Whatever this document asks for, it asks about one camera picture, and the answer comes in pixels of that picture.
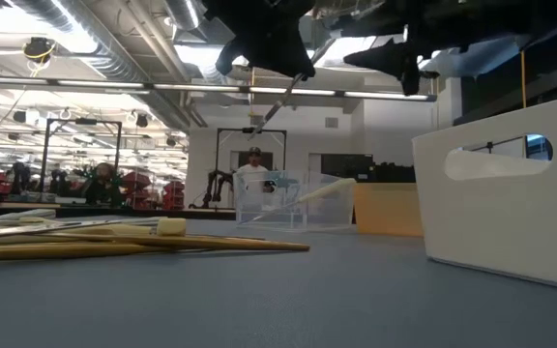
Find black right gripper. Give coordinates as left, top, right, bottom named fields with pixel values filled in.
left=343, top=0, right=521, bottom=97

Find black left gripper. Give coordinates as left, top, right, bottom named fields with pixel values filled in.
left=201, top=0, right=317, bottom=79

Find silver metal cutlery piece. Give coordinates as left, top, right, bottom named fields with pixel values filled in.
left=248, top=72, right=305, bottom=142
left=0, top=208, right=58, bottom=224

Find cream-handled cutlery piece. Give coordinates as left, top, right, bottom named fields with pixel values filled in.
left=16, top=216, right=60, bottom=225
left=156, top=217, right=188, bottom=238
left=58, top=223, right=159, bottom=237
left=239, top=177, right=357, bottom=226

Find clear plastic bin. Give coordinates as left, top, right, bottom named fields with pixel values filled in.
left=233, top=169, right=357, bottom=232

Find white plastic bin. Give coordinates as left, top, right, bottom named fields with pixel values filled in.
left=411, top=91, right=557, bottom=294

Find silver metal table knife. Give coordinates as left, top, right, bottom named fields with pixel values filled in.
left=0, top=219, right=124, bottom=242

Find person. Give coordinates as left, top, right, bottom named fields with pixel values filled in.
left=235, top=146, right=273, bottom=194
left=84, top=162, right=120, bottom=207

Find brown wooden bin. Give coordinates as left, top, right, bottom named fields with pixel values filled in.
left=353, top=182, right=425, bottom=238

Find red storage bins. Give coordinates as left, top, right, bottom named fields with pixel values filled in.
left=118, top=171, right=186, bottom=210

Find grey-blue table mat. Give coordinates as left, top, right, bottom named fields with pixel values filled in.
left=0, top=215, right=557, bottom=348

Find black station frame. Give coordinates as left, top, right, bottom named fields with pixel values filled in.
left=41, top=118, right=123, bottom=194
left=215, top=128, right=288, bottom=210

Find black and yellow cord reel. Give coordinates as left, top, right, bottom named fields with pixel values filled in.
left=21, top=36, right=57, bottom=64

